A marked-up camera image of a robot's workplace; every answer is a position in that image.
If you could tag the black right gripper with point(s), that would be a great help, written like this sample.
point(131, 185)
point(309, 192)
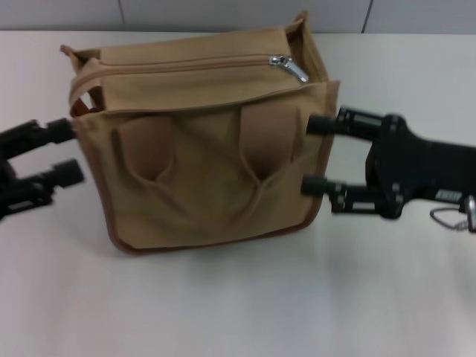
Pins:
point(416, 167)

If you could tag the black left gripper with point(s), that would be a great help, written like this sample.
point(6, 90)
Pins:
point(5, 182)

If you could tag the silver metal zipper pull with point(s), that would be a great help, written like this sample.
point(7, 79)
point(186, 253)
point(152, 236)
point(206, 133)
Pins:
point(292, 67)

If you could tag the khaki canvas food bag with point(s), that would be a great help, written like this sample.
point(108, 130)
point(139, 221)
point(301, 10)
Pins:
point(208, 167)

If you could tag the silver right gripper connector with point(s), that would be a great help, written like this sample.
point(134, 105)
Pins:
point(471, 212)

